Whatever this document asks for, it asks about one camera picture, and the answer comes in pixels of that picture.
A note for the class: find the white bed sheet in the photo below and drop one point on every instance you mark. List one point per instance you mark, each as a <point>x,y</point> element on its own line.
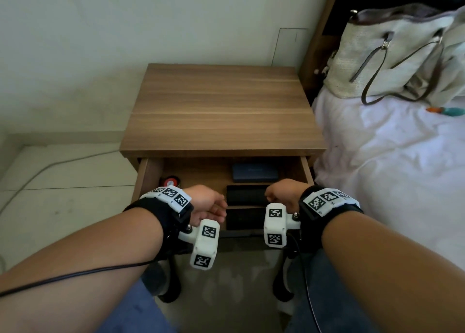
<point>392,169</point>

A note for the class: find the person's left leg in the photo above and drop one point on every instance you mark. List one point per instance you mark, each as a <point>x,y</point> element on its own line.
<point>134,307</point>

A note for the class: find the person's right forearm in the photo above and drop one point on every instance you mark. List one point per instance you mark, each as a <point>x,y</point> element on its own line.
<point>392,271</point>

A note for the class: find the orange and teal small object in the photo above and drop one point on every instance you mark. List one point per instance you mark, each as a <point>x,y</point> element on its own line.
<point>448,111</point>

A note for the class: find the black rolled pouch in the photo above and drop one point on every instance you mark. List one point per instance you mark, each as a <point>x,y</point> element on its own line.
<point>247,195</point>
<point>245,218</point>

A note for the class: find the person's right fingers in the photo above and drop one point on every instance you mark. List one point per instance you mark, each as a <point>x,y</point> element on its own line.
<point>273,194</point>

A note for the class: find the wooden headboard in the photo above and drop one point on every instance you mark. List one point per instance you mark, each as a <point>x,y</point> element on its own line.
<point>319,42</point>

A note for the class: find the wooden drawer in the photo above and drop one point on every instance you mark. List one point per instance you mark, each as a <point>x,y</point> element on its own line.
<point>203,173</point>

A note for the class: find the red and black round object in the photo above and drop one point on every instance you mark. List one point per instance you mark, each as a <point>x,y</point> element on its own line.
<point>171,181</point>

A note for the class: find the person's left forearm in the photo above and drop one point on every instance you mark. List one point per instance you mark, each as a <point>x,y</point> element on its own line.
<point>83,263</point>

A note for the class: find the person's left fingers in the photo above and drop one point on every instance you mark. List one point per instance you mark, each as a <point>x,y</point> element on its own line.
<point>217,209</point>

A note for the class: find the black wristband with white markers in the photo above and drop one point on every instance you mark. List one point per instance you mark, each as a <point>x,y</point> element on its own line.
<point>323,209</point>
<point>170,205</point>

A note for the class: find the dark blue flat case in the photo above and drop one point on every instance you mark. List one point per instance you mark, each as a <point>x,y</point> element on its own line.
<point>255,173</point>

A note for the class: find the person's right hand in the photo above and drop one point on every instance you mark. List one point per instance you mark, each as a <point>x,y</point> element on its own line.
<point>290,194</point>

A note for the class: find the person's right leg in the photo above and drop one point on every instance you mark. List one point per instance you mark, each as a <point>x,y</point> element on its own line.
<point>327,292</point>

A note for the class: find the beige woven handbag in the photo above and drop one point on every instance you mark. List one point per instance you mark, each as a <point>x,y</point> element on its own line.
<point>396,49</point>

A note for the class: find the person's left hand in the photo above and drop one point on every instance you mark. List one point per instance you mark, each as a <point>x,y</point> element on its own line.
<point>201,200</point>

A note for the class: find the wooden nightstand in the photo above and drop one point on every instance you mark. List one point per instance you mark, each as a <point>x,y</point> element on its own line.
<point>223,107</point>

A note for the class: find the person's leg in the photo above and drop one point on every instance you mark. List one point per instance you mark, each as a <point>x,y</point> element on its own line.
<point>134,307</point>
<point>327,292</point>

